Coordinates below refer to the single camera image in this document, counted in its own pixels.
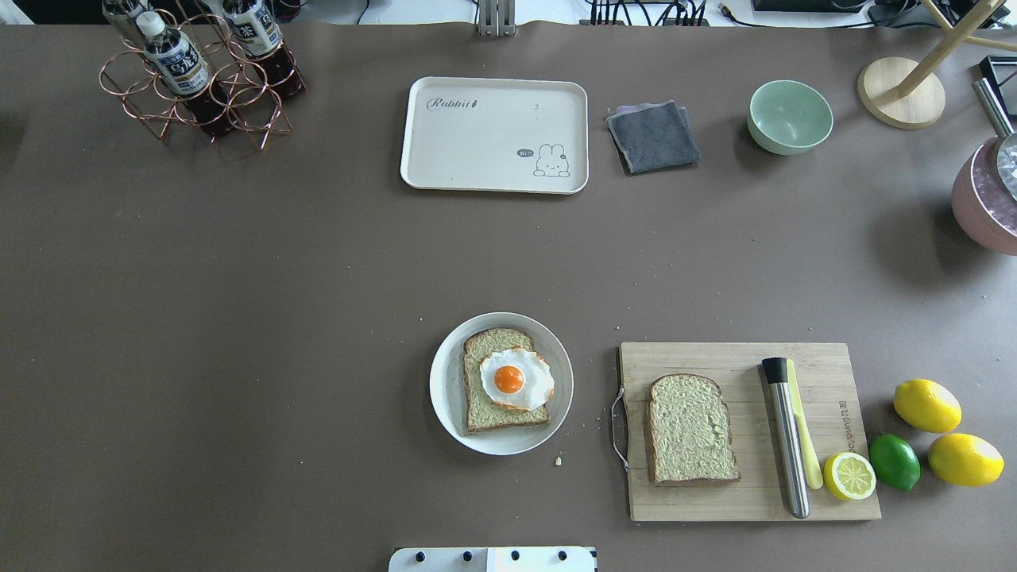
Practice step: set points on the white round plate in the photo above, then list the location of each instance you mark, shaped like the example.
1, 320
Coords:
448, 386

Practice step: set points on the cream rabbit serving tray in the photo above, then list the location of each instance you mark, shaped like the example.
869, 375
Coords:
517, 135

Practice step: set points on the fried egg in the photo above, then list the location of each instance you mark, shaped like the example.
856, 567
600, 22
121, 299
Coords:
517, 379

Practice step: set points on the grey folded cloth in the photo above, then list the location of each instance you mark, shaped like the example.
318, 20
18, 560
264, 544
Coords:
653, 135

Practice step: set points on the steel muddler black tip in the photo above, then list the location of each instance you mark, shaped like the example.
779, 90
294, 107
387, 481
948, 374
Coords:
778, 377

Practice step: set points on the green ceramic bowl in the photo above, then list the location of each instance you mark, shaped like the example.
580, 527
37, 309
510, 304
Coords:
788, 117

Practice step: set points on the bamboo cutting board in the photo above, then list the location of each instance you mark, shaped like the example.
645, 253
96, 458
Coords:
830, 404

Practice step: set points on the yellow plastic knife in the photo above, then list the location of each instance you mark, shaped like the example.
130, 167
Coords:
813, 472

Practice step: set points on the tea bottle right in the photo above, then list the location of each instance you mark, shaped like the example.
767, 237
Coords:
255, 29

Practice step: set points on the tea bottle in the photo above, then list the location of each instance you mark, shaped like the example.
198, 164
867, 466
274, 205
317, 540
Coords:
186, 72
122, 15
255, 29

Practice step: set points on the half lemon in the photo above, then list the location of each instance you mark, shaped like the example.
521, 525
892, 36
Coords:
849, 476

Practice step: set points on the tea bottle front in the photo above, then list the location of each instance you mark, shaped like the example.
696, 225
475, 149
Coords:
186, 72

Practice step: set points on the green lime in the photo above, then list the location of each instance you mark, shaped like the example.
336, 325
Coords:
894, 462

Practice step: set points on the whole lemon upper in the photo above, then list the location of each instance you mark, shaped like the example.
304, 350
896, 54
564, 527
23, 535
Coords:
927, 405

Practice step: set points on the whole lemon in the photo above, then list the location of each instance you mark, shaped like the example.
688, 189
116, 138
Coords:
965, 460
927, 405

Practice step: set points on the wooden cup stand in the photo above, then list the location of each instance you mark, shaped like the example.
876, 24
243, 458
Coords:
906, 94

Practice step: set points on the tea bottle left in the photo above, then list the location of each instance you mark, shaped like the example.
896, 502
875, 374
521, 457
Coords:
122, 15

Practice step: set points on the pink ice bowl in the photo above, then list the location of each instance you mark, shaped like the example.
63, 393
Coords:
981, 203

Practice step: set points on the whole lemon lower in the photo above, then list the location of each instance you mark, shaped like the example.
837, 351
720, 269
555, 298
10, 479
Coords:
965, 460

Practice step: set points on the metal ice scoop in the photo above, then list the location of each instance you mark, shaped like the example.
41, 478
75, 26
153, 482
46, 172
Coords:
1003, 158

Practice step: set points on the aluminium frame post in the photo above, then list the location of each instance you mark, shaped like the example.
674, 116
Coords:
496, 18

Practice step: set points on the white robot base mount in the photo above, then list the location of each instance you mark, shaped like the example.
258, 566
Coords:
525, 558

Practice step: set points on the copper wire bottle rack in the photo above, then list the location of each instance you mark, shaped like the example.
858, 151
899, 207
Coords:
253, 107

